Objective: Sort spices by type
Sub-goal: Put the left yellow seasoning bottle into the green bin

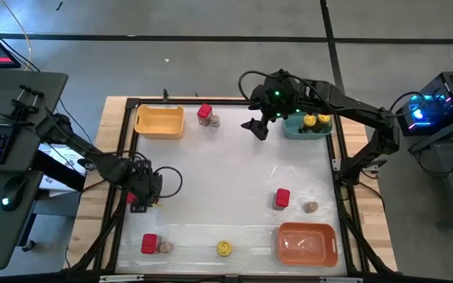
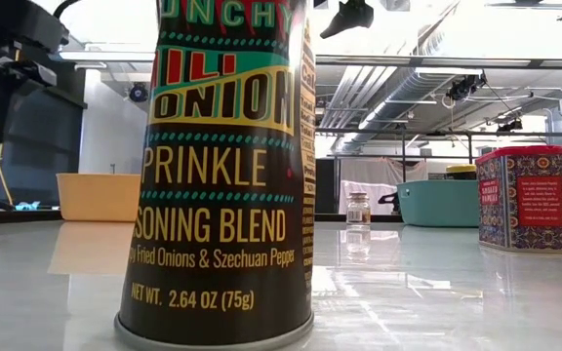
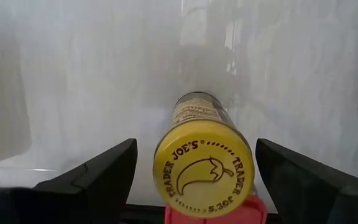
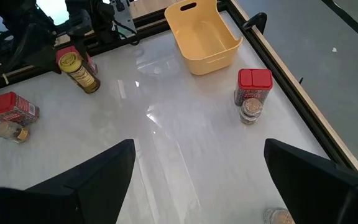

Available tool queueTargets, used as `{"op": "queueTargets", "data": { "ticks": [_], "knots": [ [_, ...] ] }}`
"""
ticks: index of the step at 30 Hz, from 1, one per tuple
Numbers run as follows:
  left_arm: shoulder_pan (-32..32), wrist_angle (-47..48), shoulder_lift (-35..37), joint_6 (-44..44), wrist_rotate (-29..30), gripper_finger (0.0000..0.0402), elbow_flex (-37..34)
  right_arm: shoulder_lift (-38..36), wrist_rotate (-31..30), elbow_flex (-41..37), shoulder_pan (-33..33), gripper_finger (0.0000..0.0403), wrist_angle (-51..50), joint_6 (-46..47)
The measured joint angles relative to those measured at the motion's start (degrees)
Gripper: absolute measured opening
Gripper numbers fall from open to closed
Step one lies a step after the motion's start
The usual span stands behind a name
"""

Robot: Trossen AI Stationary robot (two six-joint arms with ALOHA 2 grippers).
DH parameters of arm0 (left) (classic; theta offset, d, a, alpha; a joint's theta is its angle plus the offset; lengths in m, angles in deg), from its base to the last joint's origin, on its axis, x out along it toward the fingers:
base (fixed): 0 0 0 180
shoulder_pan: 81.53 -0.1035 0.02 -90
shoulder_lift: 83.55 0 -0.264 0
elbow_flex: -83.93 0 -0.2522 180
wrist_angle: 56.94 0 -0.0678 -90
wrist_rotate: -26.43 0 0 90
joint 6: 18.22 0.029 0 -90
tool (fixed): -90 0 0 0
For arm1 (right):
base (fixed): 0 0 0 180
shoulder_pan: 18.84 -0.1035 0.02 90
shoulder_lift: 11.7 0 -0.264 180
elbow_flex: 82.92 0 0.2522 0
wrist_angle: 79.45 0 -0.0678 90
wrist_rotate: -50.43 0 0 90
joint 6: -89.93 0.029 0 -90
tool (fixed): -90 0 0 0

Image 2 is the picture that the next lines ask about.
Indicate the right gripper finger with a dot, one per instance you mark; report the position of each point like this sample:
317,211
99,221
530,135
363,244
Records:
354,14

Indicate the yellow-lidded brown seasoning canister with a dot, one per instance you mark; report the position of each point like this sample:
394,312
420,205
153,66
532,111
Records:
212,195
461,169

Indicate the red-lidded patterned paprika tin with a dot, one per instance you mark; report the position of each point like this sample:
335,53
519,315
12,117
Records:
525,205

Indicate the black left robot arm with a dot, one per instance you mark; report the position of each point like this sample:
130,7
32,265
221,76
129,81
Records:
12,24

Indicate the white hanging sheet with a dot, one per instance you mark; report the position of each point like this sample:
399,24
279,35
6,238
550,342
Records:
373,170

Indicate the ceiling light bar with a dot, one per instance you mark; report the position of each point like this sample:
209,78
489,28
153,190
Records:
530,5

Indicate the teal plastic bin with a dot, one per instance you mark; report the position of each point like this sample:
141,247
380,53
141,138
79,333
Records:
437,205

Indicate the yellow plastic bin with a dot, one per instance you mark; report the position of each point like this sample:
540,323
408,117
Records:
98,197

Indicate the dark blue partition panel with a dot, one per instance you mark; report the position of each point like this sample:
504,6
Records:
42,161

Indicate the light blue object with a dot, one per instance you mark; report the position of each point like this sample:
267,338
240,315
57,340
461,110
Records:
27,206

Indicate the long ceiling rail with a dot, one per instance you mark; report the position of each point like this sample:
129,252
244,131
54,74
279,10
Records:
359,61

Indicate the silver rectangular ceiling duct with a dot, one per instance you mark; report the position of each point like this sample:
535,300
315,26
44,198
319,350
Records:
354,92

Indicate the grey round ceiling duct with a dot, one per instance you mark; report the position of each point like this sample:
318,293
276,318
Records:
408,92

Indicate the black metal rack frame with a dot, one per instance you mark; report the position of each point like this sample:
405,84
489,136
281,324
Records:
359,131

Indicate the black ceiling camera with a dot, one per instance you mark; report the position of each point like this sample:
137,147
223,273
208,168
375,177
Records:
509,126
464,88

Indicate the black dome camera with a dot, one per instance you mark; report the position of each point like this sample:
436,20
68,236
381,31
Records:
138,91

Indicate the black aluminium table frame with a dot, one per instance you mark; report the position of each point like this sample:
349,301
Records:
17,215

